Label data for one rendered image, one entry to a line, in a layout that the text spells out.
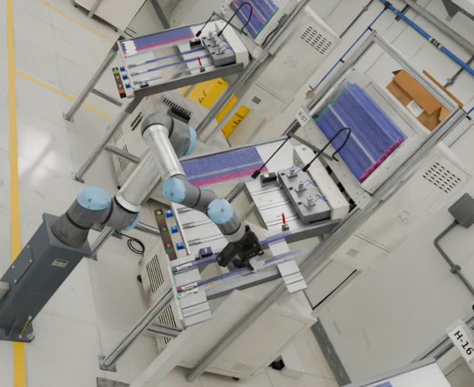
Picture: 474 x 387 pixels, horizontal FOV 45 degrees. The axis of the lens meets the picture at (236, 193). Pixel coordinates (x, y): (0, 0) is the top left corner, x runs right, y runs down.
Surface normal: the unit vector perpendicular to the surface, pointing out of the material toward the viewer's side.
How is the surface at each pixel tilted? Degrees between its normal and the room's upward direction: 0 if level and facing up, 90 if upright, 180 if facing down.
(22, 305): 90
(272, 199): 43
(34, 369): 0
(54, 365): 0
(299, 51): 90
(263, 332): 90
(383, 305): 90
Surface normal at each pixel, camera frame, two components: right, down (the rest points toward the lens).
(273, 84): 0.29, 0.63
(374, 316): -0.72, -0.34
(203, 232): -0.04, -0.74
